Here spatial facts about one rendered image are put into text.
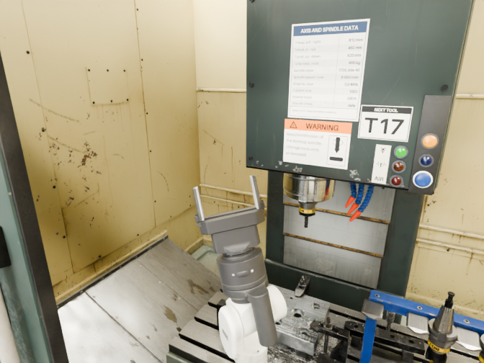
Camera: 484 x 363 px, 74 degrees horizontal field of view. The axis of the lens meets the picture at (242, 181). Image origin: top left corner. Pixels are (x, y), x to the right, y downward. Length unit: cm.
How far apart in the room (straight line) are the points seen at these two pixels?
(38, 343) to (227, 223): 47
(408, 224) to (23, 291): 134
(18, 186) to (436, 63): 78
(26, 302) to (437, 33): 92
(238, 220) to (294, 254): 112
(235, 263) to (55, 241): 112
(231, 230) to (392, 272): 116
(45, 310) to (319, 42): 77
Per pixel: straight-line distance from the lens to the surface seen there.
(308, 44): 77
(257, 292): 60
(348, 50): 75
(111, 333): 166
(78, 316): 170
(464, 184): 185
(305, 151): 78
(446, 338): 100
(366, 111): 74
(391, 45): 74
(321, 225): 155
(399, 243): 157
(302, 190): 95
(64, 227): 159
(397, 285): 167
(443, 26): 74
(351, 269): 163
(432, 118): 74
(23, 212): 67
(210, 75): 211
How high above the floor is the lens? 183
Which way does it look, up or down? 18 degrees down
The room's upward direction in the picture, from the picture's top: straight up
